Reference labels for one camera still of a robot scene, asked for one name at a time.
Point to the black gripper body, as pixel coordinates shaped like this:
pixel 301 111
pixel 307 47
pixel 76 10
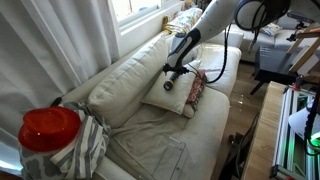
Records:
pixel 175 69

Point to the black and yellow torch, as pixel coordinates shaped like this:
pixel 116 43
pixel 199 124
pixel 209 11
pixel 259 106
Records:
pixel 169 85

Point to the cream throw pillow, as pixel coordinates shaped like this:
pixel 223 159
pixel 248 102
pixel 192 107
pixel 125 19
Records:
pixel 176 96

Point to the multicolour patterned throw pillow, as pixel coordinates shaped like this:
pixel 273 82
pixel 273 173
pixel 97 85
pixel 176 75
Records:
pixel 270 29

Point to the red patterned fringed cloth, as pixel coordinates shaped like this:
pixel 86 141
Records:
pixel 196 90

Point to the large cream back cushion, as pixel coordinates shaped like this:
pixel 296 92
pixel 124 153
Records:
pixel 130 83

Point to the floral patterned blanket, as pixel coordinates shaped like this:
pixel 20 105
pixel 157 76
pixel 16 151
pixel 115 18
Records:
pixel 181 21

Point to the cream fabric sofa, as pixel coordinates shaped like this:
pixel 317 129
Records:
pixel 200 133

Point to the clear plastic box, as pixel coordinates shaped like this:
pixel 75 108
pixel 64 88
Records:
pixel 170 156

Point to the dark coffee table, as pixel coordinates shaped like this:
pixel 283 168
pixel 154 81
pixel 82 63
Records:
pixel 273 65

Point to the light grey sofa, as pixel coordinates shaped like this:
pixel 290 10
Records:
pixel 283 40

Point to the grey white striped cloth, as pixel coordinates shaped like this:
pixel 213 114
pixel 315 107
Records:
pixel 83 146

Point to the red and black clamp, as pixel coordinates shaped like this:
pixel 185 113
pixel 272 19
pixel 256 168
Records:
pixel 299 81

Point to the white curtain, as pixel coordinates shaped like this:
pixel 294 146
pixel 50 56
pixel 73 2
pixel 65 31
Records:
pixel 50 50

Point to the white cap with black logo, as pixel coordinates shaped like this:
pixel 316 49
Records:
pixel 298 121

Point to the green glowing light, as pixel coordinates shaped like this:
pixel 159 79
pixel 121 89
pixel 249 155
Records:
pixel 315 143

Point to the white window frame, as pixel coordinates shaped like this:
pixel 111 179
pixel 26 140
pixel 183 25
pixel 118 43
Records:
pixel 140 20

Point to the wooden frame stand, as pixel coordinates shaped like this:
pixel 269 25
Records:
pixel 305 53

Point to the black camera on stand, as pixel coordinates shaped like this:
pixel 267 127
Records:
pixel 300 17

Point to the aluminium rail frame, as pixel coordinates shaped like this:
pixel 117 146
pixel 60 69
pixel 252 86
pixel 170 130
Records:
pixel 293 140

